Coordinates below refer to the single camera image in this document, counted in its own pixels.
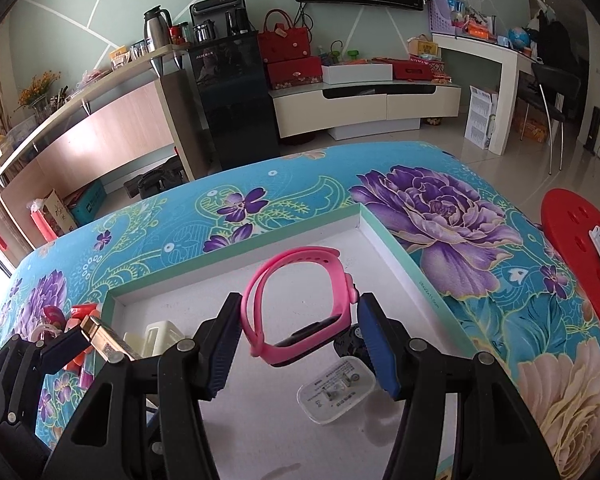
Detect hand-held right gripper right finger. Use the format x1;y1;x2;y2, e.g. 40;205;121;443
356;296;561;480

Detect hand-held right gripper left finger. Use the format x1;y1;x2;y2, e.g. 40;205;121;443
42;292;243;480

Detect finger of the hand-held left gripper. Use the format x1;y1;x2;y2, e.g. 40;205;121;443
0;328;93;423

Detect black folding phone stand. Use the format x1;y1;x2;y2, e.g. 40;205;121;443
332;322;381;376

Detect pink bear toy figure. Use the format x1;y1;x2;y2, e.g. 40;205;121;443
39;306;70;335

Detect blue toy with orange label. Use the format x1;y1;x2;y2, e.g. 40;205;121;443
66;302;105;325

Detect gold patterned lighter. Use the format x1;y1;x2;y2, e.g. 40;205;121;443
82;316;143;363

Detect pink smartwatch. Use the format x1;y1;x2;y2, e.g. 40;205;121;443
231;246;360;367

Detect cream plastic rack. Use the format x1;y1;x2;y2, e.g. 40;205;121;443
124;321;186;361

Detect white charger plug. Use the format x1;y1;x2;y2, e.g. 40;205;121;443
296;357;378;426

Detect green cardboard tray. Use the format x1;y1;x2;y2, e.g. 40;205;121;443
87;203;481;480

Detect red paper bag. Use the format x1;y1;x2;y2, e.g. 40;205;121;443
27;199;61;243

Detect beige gift bag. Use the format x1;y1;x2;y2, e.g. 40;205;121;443
42;189;78;233

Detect floral blanket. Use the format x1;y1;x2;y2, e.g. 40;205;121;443
0;141;600;480

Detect blue crate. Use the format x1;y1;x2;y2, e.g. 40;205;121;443
67;180;108;223

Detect black floor bag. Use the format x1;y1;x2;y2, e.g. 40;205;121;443
124;167;186;200

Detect wooden partition counter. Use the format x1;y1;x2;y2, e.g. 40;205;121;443
0;42;201;251

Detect red plastic stool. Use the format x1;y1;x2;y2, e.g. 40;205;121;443
540;188;600;338

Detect white television cabinet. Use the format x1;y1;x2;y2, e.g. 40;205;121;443
270;80;463;141

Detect white printed carton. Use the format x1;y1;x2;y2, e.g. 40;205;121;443
464;85;501;151

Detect black tea bar machine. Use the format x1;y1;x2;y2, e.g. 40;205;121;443
187;0;281;171

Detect yellow flowers in vase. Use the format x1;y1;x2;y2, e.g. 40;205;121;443
17;71;63;121

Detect orange carton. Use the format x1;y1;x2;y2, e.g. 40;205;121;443
512;115;551;143

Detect white flat box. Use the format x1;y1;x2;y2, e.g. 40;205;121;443
321;60;395;85

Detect red patterned box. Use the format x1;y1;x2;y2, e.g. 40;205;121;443
392;57;446;81

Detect red gift box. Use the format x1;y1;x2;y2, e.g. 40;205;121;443
266;56;325;92

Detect white desk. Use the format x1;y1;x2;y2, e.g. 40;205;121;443
430;32;546;156

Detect black tall device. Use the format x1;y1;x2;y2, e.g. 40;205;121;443
584;105;600;153

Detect black chair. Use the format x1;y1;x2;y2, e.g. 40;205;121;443
517;62;583;176

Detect red handbag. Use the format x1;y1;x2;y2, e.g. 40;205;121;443
256;9;312;61

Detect steel thermos jug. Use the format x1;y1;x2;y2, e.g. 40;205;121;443
143;5;173;53

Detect purple file basket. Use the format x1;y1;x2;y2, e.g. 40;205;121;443
426;0;468;31

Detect black jacket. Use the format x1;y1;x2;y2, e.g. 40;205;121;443
527;10;588;68

